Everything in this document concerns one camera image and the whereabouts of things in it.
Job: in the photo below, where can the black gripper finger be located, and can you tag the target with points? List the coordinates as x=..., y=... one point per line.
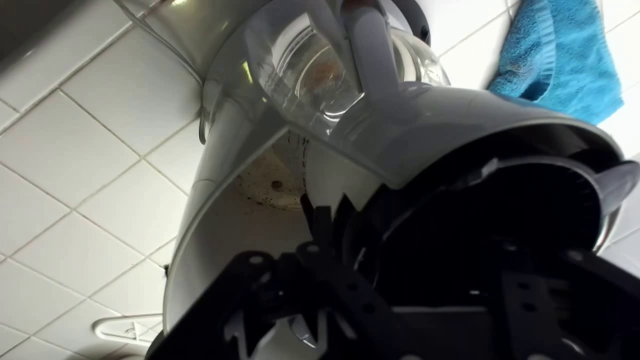
x=319, y=227

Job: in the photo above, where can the white coffee maker lid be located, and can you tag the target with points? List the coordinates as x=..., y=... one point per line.
x=233, y=233

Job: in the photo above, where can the black filter basket bowl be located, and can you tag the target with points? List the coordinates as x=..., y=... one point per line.
x=480, y=212

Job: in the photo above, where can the glass coffee carafe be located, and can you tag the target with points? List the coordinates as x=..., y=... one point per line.
x=312, y=67

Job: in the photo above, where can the blue cloth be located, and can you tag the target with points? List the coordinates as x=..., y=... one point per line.
x=560, y=60

